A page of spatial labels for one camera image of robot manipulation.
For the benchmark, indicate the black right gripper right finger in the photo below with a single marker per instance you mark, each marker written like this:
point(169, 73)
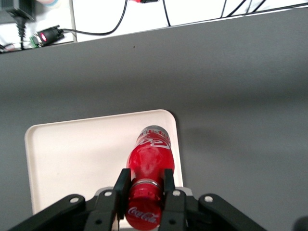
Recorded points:
point(192, 214)

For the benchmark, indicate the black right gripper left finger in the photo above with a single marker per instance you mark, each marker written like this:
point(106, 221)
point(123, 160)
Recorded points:
point(101, 211)

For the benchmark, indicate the red coke bottle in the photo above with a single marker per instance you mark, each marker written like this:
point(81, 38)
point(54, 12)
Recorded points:
point(150, 173)

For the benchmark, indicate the white plastic tray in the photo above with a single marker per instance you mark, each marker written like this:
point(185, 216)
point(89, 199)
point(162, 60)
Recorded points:
point(84, 158)

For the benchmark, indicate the small green circuit board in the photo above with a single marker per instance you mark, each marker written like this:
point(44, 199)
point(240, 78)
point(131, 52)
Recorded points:
point(34, 41)

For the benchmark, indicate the black serial connector red light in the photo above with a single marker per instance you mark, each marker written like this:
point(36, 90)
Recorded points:
point(49, 35)

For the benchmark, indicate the black power plug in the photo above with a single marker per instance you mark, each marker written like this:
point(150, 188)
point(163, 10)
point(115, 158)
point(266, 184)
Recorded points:
point(20, 16)

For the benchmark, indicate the red and black clip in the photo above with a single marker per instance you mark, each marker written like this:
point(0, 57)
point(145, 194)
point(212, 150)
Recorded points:
point(144, 1)

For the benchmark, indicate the black device box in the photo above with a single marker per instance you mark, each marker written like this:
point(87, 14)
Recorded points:
point(14, 4)

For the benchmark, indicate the white metal post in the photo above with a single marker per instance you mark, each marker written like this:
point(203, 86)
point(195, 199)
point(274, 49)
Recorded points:
point(73, 20)

